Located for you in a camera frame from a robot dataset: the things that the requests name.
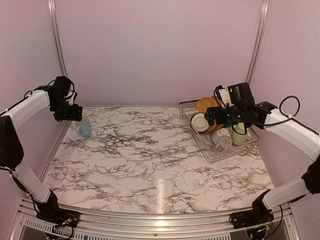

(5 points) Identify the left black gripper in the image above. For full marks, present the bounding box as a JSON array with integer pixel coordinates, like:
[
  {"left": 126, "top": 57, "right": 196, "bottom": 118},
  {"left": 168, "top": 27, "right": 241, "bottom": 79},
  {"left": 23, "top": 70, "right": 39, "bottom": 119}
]
[{"left": 51, "top": 97, "right": 83, "bottom": 122}]

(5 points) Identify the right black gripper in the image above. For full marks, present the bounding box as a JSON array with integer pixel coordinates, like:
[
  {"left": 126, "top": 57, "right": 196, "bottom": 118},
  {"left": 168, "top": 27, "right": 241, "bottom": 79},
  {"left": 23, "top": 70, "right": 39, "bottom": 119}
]
[{"left": 205, "top": 105, "right": 246, "bottom": 126}]

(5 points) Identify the small white ribbed bowl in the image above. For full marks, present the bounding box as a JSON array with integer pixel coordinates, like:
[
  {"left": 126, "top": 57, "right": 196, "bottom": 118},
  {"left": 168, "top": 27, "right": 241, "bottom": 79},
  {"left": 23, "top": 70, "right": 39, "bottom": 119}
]
[{"left": 211, "top": 128, "right": 231, "bottom": 144}]

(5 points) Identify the light blue mug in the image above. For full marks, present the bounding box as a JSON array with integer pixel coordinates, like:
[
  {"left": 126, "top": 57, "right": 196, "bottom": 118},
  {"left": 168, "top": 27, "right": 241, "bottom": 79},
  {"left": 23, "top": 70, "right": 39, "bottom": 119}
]
[{"left": 74, "top": 115, "right": 92, "bottom": 138}]

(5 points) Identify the clear glass cup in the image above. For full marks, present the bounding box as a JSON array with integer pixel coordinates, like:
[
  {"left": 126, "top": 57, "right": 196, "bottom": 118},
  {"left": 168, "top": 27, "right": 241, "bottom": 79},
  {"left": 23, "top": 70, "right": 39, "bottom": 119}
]
[{"left": 215, "top": 136, "right": 232, "bottom": 152}]

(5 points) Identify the light green mug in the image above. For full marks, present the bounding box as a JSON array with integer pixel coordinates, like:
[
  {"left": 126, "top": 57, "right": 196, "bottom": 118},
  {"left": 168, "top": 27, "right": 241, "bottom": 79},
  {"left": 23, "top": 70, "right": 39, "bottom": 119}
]
[{"left": 229, "top": 123, "right": 248, "bottom": 146}]

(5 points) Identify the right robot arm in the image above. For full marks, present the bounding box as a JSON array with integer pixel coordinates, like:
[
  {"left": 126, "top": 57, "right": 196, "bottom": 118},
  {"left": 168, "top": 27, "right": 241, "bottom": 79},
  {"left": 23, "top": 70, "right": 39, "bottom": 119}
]
[{"left": 204, "top": 82, "right": 320, "bottom": 224}]

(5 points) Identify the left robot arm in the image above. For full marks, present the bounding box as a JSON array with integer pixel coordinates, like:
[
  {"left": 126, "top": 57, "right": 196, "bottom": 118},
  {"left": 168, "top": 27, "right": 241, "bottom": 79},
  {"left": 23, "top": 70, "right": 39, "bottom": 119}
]
[{"left": 0, "top": 76, "right": 83, "bottom": 223}]

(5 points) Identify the yellow dotted plate front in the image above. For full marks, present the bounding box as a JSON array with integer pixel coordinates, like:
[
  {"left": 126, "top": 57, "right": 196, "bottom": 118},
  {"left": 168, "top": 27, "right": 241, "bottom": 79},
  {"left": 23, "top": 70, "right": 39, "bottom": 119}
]
[{"left": 194, "top": 95, "right": 218, "bottom": 133}]

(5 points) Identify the white saucer dark rim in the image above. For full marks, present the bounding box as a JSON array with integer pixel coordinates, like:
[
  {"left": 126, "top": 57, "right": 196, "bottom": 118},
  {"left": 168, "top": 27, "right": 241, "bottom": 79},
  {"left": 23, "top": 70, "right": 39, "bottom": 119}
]
[{"left": 190, "top": 112, "right": 210, "bottom": 134}]

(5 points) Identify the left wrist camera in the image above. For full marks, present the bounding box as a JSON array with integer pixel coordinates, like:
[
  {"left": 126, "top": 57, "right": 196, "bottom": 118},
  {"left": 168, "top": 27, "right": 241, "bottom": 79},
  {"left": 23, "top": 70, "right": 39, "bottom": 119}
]
[{"left": 64, "top": 91, "right": 77, "bottom": 106}]

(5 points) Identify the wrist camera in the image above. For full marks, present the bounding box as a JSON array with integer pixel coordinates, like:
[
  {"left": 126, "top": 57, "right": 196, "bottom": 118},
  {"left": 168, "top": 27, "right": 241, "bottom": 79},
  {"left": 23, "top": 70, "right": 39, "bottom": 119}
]
[
  {"left": 213, "top": 85, "right": 233, "bottom": 109},
  {"left": 64, "top": 91, "right": 77, "bottom": 106}
]

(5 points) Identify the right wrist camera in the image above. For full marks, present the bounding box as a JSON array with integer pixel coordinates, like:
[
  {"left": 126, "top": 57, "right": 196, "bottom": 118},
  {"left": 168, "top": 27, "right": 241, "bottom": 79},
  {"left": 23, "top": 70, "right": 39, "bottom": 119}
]
[{"left": 213, "top": 85, "right": 233, "bottom": 109}]

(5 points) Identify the metal wire dish rack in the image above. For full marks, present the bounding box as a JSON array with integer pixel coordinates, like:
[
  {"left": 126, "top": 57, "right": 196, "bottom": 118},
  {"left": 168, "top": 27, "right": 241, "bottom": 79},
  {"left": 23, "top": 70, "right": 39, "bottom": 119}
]
[{"left": 178, "top": 100, "right": 260, "bottom": 163}]

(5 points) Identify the right aluminium frame post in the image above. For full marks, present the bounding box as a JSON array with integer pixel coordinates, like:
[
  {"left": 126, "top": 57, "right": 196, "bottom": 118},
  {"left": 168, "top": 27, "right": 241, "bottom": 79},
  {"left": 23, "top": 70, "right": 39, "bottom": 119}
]
[{"left": 245, "top": 0, "right": 270, "bottom": 86}]

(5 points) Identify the aluminium frame post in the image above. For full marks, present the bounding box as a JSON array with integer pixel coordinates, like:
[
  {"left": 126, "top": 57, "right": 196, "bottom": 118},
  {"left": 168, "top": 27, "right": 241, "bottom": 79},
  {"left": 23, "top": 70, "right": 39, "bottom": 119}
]
[
  {"left": 245, "top": 0, "right": 270, "bottom": 86},
  {"left": 47, "top": 0, "right": 77, "bottom": 111}
]

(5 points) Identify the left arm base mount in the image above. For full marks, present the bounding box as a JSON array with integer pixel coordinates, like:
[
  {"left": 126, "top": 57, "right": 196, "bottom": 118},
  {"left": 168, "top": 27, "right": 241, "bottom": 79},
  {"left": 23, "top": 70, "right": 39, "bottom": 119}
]
[{"left": 32, "top": 190, "right": 80, "bottom": 228}]

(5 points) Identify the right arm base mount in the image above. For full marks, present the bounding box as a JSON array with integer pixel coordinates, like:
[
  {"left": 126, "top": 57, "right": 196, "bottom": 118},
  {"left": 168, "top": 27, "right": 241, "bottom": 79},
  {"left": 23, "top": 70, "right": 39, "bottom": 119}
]
[{"left": 228, "top": 189, "right": 275, "bottom": 229}]

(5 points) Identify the left aluminium frame post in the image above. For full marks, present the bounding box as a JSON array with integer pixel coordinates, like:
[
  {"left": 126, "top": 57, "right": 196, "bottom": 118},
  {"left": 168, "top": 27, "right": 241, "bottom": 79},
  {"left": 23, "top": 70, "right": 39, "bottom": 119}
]
[{"left": 47, "top": 0, "right": 77, "bottom": 111}]

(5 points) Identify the front aluminium frame rail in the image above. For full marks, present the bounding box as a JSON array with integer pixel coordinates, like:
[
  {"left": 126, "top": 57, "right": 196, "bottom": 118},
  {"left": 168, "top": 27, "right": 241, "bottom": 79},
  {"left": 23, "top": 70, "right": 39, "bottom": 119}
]
[{"left": 9, "top": 198, "right": 301, "bottom": 240}]

